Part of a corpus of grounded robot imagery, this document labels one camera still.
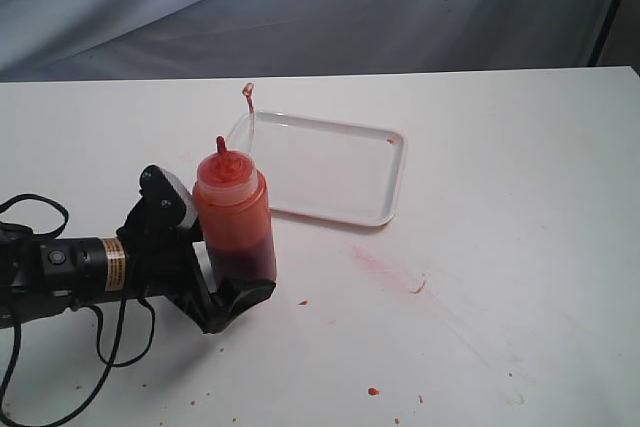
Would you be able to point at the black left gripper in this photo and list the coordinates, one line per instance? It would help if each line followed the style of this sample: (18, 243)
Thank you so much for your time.
(159, 238)

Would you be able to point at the white rectangular plastic tray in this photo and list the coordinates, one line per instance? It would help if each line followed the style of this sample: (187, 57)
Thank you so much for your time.
(330, 171)

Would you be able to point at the red sauce squeeze bottle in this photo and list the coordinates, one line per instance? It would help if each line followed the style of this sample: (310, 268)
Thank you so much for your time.
(231, 197)

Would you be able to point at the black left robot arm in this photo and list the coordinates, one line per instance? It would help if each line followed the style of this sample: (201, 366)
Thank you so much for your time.
(42, 275)

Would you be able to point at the grey fabric backdrop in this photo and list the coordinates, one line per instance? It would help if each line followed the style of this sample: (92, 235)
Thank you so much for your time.
(48, 40)

